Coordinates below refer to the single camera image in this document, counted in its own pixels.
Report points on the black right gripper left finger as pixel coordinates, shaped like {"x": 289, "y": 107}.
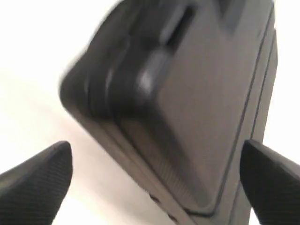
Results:
{"x": 32, "y": 192}

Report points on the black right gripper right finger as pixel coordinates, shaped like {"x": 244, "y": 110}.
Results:
{"x": 271, "y": 183}

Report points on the black plastic carry case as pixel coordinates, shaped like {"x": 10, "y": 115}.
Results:
{"x": 171, "y": 89}

